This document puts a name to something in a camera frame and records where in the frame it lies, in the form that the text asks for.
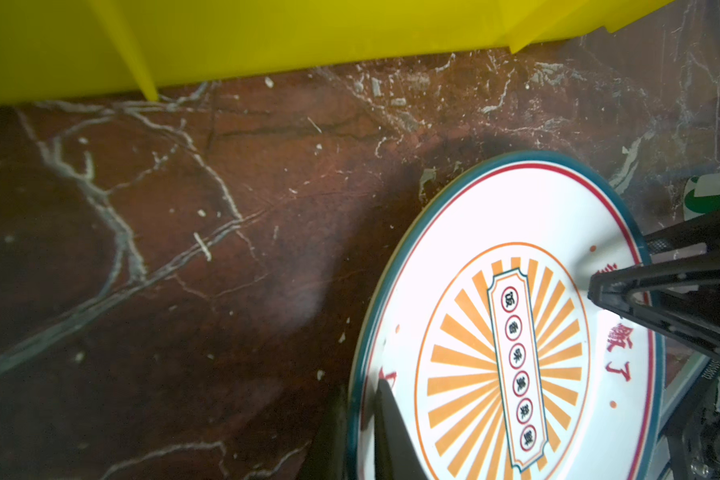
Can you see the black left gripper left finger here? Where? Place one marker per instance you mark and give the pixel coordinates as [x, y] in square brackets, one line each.
[325, 458]

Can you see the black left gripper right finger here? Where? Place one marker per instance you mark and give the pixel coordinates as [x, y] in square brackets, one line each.
[394, 455]

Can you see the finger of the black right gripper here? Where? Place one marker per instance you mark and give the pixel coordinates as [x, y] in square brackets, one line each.
[704, 229]
[678, 299]

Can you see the orange sunburst plate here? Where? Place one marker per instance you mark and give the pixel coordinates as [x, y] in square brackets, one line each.
[481, 325]

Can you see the yellow plastic bin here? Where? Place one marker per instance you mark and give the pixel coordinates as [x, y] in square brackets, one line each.
[60, 49]

